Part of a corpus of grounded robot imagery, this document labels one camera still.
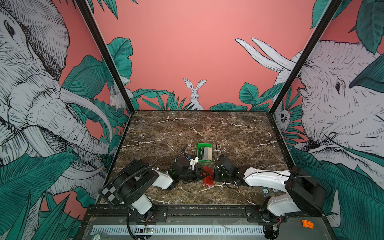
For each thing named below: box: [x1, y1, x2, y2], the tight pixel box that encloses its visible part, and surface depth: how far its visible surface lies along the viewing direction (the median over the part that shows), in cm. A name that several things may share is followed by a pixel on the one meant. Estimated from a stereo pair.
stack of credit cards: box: [203, 147, 212, 161], surface depth 92 cm
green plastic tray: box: [197, 143, 213, 163], surface depth 96 cm
